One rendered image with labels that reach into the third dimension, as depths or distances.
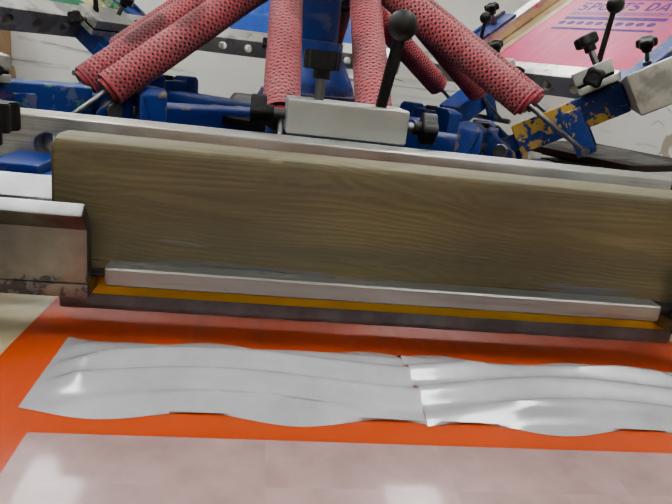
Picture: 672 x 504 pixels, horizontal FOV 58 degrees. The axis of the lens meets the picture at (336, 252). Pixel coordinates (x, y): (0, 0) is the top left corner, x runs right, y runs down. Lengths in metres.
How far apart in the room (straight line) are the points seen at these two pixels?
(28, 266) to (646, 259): 0.35
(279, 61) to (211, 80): 3.65
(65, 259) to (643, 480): 0.29
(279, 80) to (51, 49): 3.93
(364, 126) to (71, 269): 0.37
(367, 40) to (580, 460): 0.71
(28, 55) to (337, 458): 4.56
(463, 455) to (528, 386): 0.07
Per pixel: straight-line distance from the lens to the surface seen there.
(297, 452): 0.26
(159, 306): 0.37
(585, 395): 0.35
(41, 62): 4.72
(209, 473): 0.25
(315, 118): 0.62
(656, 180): 0.69
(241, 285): 0.33
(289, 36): 0.89
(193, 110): 1.05
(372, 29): 0.94
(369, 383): 0.30
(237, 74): 4.48
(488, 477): 0.27
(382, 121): 0.63
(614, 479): 0.30
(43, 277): 0.35
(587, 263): 0.39
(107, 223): 0.35
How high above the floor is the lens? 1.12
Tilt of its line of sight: 18 degrees down
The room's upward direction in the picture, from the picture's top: 7 degrees clockwise
